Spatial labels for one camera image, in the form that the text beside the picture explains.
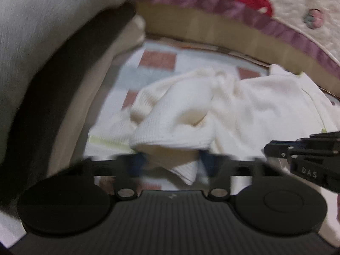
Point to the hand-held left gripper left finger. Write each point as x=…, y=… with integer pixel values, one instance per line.
x=138, y=164

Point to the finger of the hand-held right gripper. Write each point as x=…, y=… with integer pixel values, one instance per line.
x=279, y=150

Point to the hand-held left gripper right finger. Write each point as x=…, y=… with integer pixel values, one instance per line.
x=205, y=164

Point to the white waffle-knit garment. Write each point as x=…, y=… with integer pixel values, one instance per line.
x=217, y=111

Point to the checked mat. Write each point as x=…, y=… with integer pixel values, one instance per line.
x=156, y=61

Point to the cream printed blanket, purple border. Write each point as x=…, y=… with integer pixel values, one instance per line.
x=287, y=2

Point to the grey cloth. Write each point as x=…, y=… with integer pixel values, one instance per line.
x=39, y=32

